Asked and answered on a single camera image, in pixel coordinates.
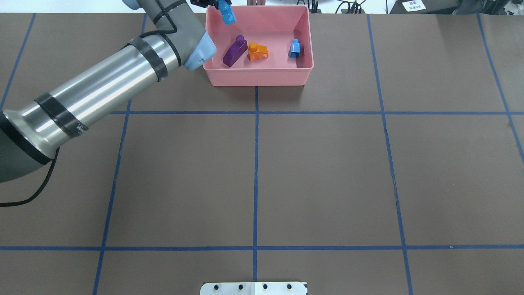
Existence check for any pink plastic box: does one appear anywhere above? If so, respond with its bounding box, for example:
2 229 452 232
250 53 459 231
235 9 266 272
203 5 314 86

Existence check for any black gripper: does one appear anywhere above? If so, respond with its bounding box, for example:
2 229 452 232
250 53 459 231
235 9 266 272
190 0 232 9

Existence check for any black box with label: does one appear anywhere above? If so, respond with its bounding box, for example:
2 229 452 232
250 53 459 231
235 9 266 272
388 0 461 15

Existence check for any long blue block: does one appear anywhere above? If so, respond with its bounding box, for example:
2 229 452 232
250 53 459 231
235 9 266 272
217 0 237 26

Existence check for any white metal base plate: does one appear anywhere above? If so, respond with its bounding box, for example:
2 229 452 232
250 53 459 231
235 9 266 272
200 281 308 295

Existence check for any purple block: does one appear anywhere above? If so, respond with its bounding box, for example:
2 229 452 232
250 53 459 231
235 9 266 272
222 35 248 67

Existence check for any small blue block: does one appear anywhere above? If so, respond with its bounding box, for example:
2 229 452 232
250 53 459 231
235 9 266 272
289 39 301 59

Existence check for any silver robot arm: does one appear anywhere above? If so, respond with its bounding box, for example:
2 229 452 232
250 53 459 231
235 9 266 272
0 0 217 183

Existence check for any orange block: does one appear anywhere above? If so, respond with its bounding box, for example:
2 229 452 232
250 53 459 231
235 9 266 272
248 42 269 61

